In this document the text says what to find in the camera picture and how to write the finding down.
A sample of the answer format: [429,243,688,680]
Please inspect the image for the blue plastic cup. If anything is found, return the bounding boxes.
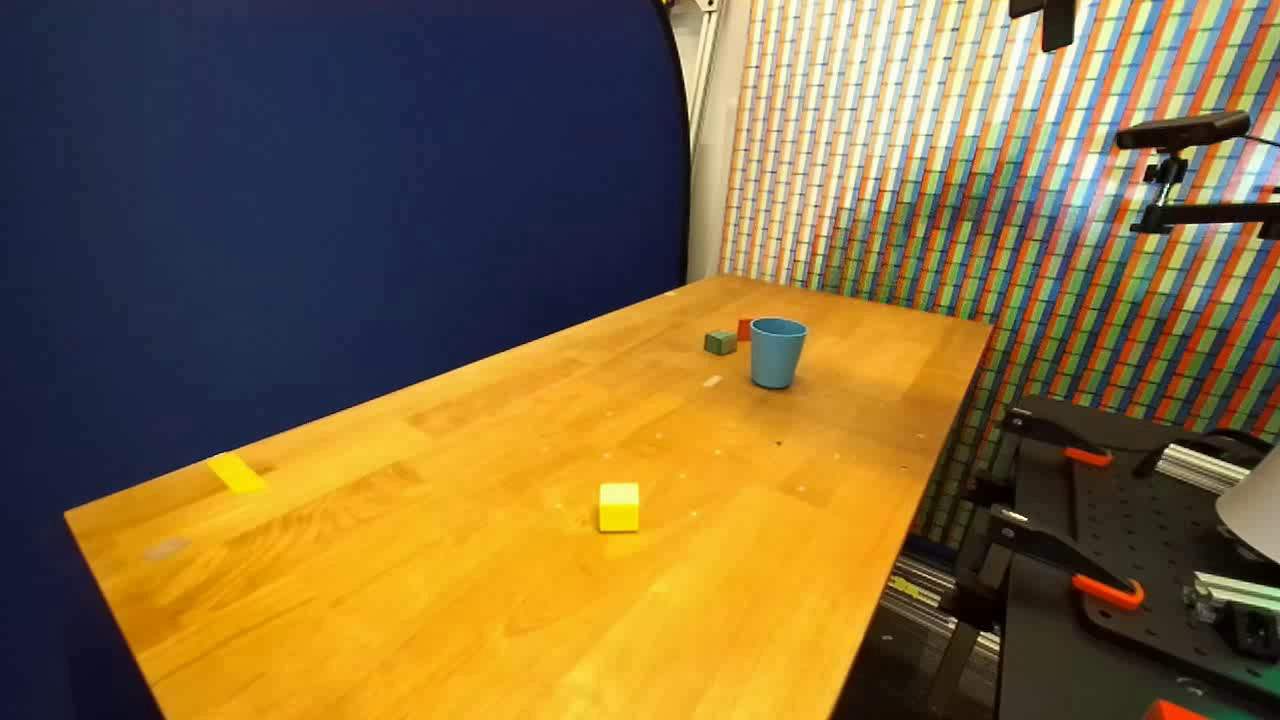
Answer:
[750,315,813,395]

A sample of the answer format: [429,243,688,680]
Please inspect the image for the silver aluminium rail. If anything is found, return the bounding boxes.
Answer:
[1154,440,1257,501]

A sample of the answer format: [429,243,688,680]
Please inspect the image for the black stereo camera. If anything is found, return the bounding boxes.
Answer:
[1111,109,1257,152]

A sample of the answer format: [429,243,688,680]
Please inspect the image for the dark blue backdrop panel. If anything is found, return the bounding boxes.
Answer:
[0,0,696,720]

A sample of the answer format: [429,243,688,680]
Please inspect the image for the yellow wooden block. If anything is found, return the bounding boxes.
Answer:
[598,480,644,540]

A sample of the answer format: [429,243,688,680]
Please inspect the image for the black overhead bracket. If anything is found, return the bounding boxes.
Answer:
[1006,0,1080,58]

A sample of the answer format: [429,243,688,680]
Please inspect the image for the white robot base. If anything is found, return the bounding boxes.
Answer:
[1212,440,1280,567]

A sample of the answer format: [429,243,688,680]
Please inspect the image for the white vertical pole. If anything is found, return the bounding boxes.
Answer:
[669,0,739,283]

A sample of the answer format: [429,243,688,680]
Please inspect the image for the black clamp orange handle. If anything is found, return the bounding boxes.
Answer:
[998,404,1121,476]
[953,501,1154,632]

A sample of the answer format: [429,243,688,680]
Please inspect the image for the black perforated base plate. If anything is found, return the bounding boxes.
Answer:
[998,395,1280,720]

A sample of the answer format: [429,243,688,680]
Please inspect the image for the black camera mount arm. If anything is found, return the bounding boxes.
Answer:
[1129,150,1280,243]

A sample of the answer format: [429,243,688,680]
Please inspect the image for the yellow tape strip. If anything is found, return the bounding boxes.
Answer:
[203,452,274,501]

